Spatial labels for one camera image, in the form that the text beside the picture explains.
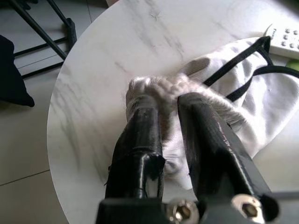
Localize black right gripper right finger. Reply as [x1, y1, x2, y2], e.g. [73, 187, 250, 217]
[177, 92, 278, 202]

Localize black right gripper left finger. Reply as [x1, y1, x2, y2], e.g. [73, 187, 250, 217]
[104, 106, 166, 201]

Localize white garment grey knit cuffs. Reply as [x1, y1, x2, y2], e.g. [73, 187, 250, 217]
[125, 37, 299, 189]

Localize black garment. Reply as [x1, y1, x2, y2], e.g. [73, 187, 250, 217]
[0, 34, 36, 108]

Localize round white marble table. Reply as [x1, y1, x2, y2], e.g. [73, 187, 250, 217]
[46, 0, 299, 224]

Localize green round object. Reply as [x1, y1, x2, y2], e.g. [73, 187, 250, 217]
[286, 59, 299, 73]

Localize white remote control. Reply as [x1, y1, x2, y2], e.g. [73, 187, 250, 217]
[263, 23, 299, 56]

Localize black clothes rack silver rail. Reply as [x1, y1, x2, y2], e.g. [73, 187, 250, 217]
[8, 0, 78, 79]

